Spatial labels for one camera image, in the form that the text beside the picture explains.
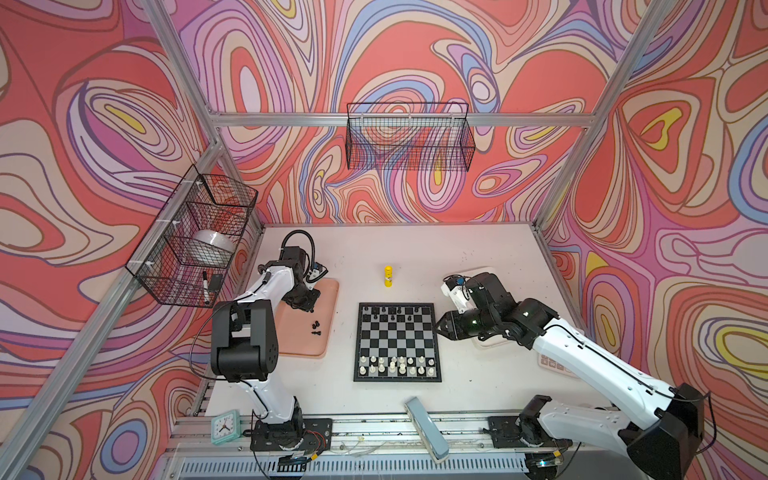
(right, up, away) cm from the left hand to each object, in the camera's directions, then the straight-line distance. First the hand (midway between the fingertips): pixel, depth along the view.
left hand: (309, 301), depth 94 cm
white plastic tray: (+47, -2, -34) cm, 58 cm away
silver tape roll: (-18, +19, -21) cm, 33 cm away
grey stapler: (+35, -28, -22) cm, 50 cm away
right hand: (+39, -5, -20) cm, 44 cm away
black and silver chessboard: (+28, -11, -8) cm, 31 cm away
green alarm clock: (-15, -28, -21) cm, 38 cm away
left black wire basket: (-26, +14, -20) cm, 36 cm away
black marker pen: (-20, +7, -22) cm, 30 cm away
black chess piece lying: (+3, -9, -3) cm, 10 cm away
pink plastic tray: (+1, -9, -4) cm, 10 cm away
